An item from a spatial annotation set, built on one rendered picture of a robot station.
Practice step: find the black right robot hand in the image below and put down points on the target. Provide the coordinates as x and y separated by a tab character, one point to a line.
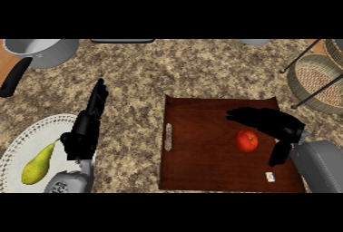
272	122

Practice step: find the white patterned plate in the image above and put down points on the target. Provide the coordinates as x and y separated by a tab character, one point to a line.
31	151

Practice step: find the dark grey flat object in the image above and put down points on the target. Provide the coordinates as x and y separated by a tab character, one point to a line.
121	40

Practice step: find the green pear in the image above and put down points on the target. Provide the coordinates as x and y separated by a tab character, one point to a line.
38	164

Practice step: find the wicker tiered basket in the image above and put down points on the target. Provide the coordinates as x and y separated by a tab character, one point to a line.
319	78

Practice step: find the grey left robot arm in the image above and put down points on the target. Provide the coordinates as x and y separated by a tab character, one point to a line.
72	178

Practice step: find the brown wooden tray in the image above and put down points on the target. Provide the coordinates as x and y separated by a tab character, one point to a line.
209	145

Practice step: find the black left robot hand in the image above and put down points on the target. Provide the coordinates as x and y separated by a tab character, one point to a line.
84	127

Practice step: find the red tomato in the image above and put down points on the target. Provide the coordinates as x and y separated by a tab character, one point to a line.
246	140

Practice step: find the pale grey round object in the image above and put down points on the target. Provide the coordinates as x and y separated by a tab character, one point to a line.
254	41

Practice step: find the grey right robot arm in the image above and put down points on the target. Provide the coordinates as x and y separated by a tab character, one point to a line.
319	165

